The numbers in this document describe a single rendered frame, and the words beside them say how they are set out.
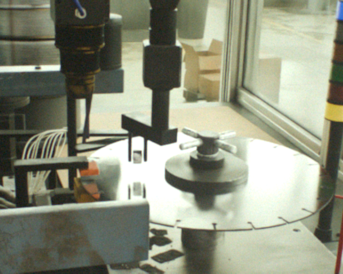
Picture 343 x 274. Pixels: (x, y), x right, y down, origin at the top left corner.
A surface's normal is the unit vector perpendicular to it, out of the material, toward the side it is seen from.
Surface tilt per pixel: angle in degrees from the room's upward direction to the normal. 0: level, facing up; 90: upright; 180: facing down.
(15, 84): 90
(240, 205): 0
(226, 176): 5
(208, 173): 5
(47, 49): 90
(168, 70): 90
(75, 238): 90
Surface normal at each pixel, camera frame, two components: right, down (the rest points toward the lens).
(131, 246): 0.26, 0.33
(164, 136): 0.63, 0.28
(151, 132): -0.78, 0.18
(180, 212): 0.04, -0.94
